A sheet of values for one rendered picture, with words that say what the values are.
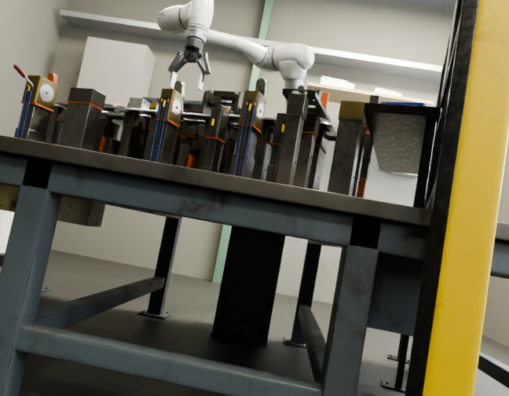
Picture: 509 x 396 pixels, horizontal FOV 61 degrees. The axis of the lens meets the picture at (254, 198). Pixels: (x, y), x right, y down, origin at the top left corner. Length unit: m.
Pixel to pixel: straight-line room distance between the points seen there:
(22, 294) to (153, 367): 0.38
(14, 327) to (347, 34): 4.70
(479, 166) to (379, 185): 3.87
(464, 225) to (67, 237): 4.70
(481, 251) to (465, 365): 0.24
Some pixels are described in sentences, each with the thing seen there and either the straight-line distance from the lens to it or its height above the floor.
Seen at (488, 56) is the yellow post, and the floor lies 1.05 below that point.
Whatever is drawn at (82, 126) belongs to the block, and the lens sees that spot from 1.89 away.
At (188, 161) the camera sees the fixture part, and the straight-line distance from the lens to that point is 1.74.
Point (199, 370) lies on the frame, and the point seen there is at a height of 0.22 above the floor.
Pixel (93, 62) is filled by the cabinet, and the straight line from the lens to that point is 5.25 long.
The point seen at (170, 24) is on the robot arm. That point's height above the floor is 1.42.
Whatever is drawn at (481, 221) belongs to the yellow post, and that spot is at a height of 0.68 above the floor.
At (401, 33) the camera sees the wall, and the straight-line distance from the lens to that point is 5.46.
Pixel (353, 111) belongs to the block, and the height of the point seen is 1.02.
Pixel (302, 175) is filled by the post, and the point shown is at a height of 0.78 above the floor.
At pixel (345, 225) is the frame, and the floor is 0.63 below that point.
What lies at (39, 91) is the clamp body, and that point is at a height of 1.00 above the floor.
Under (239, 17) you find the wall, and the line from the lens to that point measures 5.41.
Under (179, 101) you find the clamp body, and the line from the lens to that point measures 1.71.
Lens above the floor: 0.57
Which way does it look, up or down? 5 degrees up
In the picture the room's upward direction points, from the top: 10 degrees clockwise
